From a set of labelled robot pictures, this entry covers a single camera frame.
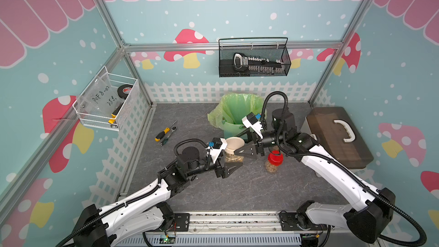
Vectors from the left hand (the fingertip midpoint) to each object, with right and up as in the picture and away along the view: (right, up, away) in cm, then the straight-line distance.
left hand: (236, 159), depth 67 cm
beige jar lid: (-2, +7, -6) cm, 9 cm away
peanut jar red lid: (+19, -2, +11) cm, 22 cm away
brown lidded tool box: (+52, +7, +18) cm, 56 cm away
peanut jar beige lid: (-3, +5, -8) cm, 10 cm away
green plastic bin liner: (-1, +22, +25) cm, 33 cm away
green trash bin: (-1, +10, +14) cm, 18 cm away
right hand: (-1, +5, -5) cm, 7 cm away
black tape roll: (-52, +29, +13) cm, 61 cm away
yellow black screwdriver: (-43, +6, +35) cm, 56 cm away
